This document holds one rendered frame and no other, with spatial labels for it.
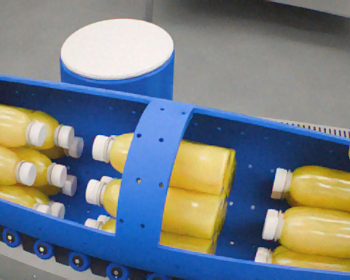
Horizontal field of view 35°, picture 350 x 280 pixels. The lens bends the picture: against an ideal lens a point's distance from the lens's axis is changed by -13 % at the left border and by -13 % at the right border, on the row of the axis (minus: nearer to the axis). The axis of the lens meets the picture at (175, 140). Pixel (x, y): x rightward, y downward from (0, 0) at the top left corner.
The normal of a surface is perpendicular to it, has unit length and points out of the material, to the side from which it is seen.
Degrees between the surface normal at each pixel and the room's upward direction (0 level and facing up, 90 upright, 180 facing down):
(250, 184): 61
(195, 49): 0
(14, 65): 0
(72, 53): 0
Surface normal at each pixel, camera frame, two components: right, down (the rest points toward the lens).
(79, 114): -0.25, 0.67
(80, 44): 0.04, -0.76
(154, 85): 0.68, 0.50
